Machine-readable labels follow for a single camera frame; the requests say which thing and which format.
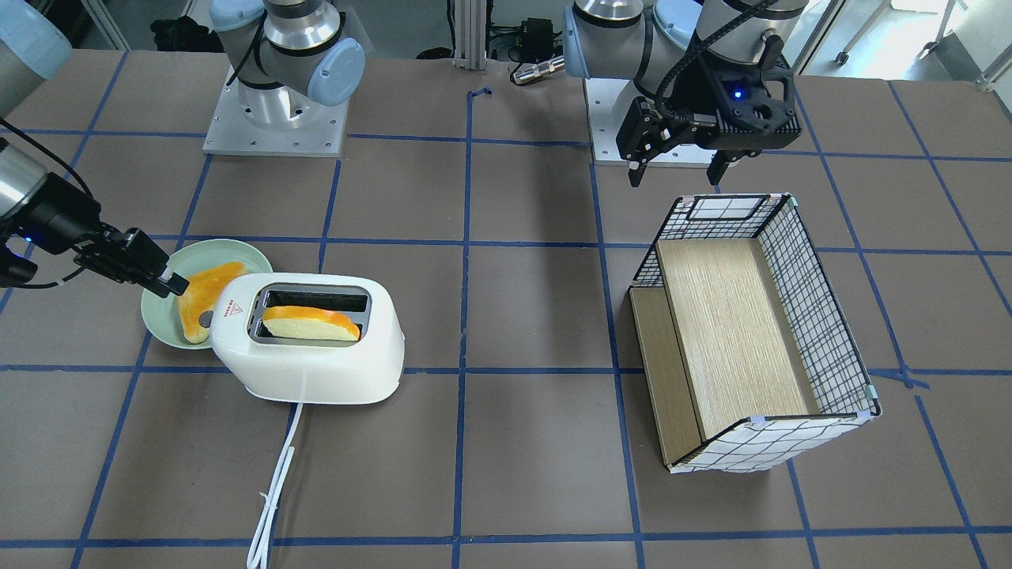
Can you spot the black power adapter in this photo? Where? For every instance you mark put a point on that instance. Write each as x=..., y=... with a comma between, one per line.
x=536, y=40

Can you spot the orange bread on plate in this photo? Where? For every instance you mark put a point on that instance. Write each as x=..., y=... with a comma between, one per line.
x=201, y=296

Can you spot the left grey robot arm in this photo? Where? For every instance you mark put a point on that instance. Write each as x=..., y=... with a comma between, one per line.
x=656, y=47

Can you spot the aluminium frame post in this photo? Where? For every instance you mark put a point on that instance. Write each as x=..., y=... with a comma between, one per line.
x=470, y=25

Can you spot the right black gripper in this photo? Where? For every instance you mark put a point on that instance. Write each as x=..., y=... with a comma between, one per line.
x=57, y=219

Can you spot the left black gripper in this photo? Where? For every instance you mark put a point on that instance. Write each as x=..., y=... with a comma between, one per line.
x=700, y=97

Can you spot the toast slice in toaster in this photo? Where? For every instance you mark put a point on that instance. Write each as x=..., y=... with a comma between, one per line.
x=309, y=323

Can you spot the white two-slot toaster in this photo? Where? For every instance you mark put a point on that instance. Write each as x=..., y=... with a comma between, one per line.
x=326, y=372

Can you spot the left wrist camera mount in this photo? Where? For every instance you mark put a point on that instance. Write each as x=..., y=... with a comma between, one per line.
x=755, y=108

